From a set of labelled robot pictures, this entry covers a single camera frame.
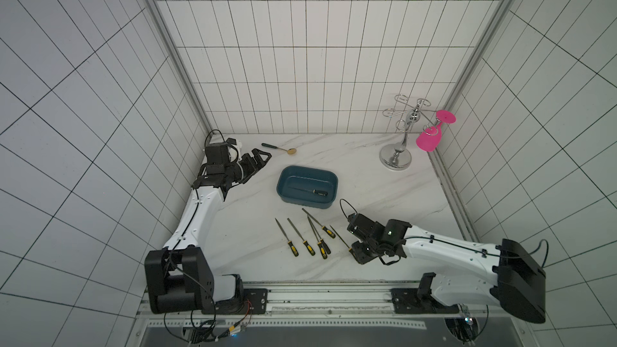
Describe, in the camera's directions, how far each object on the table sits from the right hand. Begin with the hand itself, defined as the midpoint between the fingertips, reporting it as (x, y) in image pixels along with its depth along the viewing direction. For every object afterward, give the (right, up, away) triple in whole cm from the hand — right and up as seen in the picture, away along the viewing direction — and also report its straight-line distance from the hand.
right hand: (352, 254), depth 80 cm
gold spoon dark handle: (-24, +36, +34) cm, 55 cm away
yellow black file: (-21, +2, +4) cm, 22 cm away
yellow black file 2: (-14, 0, +3) cm, 14 cm away
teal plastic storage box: (-16, +20, +19) cm, 32 cm away
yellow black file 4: (-9, +1, +3) cm, 9 cm away
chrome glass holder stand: (+26, +33, +30) cm, 52 cm away
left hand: (-31, +31, +3) cm, 44 cm away
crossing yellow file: (-7, +5, +6) cm, 11 cm away
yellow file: (-11, +19, +18) cm, 28 cm away
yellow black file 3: (-11, +2, +5) cm, 13 cm away
